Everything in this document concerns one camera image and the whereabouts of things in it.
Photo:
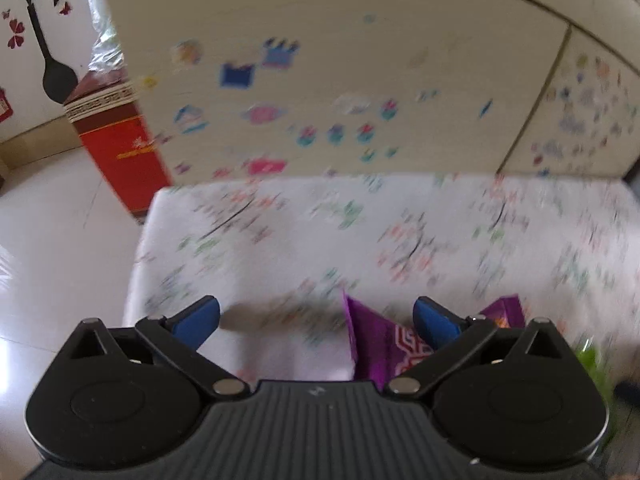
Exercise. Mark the green snack packet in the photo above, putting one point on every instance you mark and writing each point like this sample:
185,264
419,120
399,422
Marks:
592,365

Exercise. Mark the red cardboard box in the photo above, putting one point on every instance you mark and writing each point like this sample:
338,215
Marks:
125,160

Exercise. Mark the floral tablecloth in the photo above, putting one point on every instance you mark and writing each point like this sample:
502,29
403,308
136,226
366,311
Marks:
300,260

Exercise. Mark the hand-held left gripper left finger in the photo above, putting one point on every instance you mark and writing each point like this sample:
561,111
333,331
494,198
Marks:
195,322

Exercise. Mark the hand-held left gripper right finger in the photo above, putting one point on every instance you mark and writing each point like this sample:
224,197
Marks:
437,327

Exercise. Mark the cream wooden cabinet with stickers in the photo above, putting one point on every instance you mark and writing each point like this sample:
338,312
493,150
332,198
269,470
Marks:
350,35

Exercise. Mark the clear plastic bag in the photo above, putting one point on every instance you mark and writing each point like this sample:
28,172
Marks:
105,45

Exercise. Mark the purple snack packet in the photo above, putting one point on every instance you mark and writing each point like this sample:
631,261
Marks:
375,350

